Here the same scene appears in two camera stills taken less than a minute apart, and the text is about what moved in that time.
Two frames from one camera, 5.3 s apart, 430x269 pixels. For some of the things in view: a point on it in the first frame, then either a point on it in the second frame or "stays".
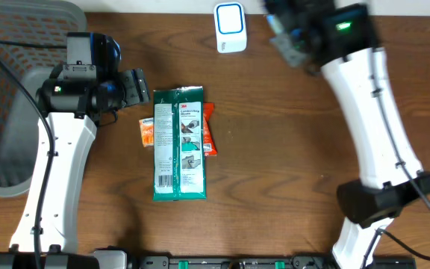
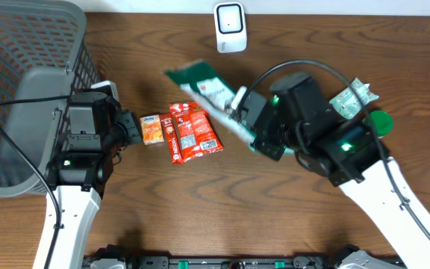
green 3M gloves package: x=179 y=164 to x=211 y=95
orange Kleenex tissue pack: x=146 y=125 stays
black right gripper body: x=296 y=46 to x=285 y=135
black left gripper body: x=136 y=90 to x=128 y=134
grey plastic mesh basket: x=8 y=117 stays
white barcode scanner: x=231 y=31 stays
